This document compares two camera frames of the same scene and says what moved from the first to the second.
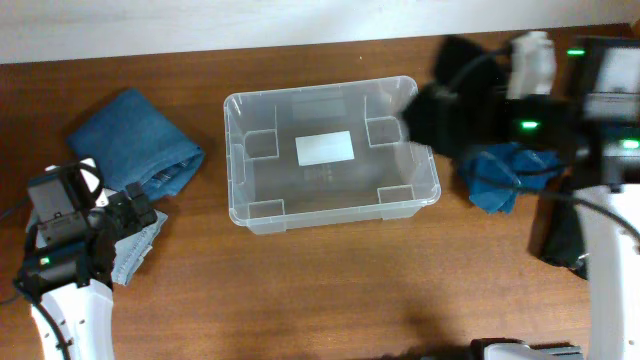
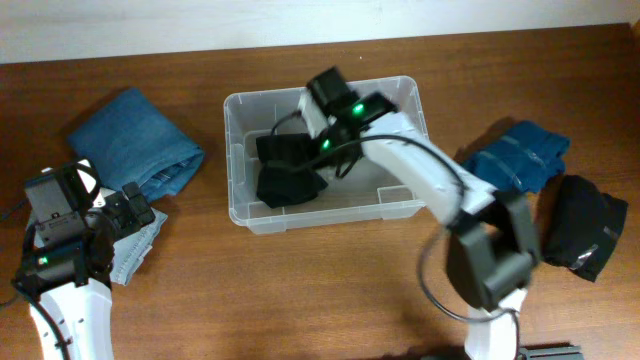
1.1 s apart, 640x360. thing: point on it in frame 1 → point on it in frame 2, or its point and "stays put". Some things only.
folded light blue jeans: x=128 y=251 stays put
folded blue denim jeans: x=132 y=141 stays put
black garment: x=464 y=104 → x=288 y=171
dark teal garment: x=496 y=172 stays put
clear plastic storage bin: x=317 y=155 stays put
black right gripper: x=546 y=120 → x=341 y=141
